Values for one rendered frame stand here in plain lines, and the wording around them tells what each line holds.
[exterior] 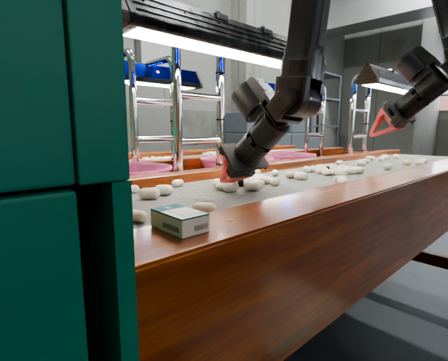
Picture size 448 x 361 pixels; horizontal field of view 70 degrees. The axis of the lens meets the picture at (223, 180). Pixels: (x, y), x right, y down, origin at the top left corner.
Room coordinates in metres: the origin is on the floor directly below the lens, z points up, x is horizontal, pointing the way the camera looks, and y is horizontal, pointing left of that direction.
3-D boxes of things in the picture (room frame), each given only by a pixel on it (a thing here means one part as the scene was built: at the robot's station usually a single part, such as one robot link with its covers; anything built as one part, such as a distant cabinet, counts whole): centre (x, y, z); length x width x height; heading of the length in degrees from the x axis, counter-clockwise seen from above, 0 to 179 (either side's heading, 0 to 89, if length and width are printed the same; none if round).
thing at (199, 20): (0.78, -0.04, 1.08); 0.62 x 0.08 x 0.07; 133
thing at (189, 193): (1.03, -0.40, 0.73); 1.81 x 0.30 x 0.02; 133
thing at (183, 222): (0.33, 0.05, 0.77); 0.06 x 0.04 x 0.02; 43
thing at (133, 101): (1.14, 0.28, 0.90); 0.20 x 0.19 x 0.45; 133
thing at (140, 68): (1.19, 0.34, 1.08); 0.62 x 0.08 x 0.07; 133
